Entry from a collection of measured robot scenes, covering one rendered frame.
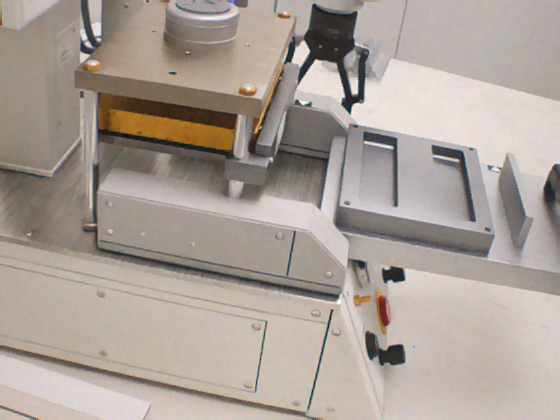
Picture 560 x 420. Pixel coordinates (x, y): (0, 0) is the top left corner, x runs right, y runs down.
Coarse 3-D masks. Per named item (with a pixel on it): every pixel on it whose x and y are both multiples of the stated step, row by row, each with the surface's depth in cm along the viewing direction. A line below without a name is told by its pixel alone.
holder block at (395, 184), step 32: (352, 128) 88; (352, 160) 80; (384, 160) 85; (416, 160) 83; (448, 160) 87; (352, 192) 74; (384, 192) 78; (416, 192) 76; (448, 192) 80; (480, 192) 78; (352, 224) 73; (384, 224) 72; (416, 224) 72; (448, 224) 72; (480, 224) 72
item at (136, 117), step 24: (120, 96) 72; (120, 120) 70; (144, 120) 70; (168, 120) 69; (192, 120) 70; (216, 120) 70; (120, 144) 72; (144, 144) 71; (168, 144) 71; (192, 144) 71; (216, 144) 70
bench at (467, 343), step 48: (336, 96) 158; (384, 96) 162; (432, 96) 166; (480, 96) 171; (528, 96) 177; (480, 144) 147; (528, 144) 151; (432, 288) 103; (480, 288) 104; (432, 336) 94; (480, 336) 95; (528, 336) 96; (96, 384) 79; (144, 384) 80; (432, 384) 86; (480, 384) 87; (528, 384) 88
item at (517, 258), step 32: (512, 160) 83; (512, 192) 79; (544, 192) 86; (512, 224) 77; (544, 224) 79; (352, 256) 74; (384, 256) 73; (416, 256) 73; (448, 256) 72; (480, 256) 72; (512, 256) 73; (544, 256) 73; (544, 288) 72
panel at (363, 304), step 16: (352, 272) 77; (352, 288) 76; (368, 288) 85; (384, 288) 97; (352, 304) 74; (368, 304) 83; (352, 320) 73; (368, 320) 81; (384, 336) 90; (368, 352) 77; (368, 368) 76; (384, 368) 86; (384, 384) 84
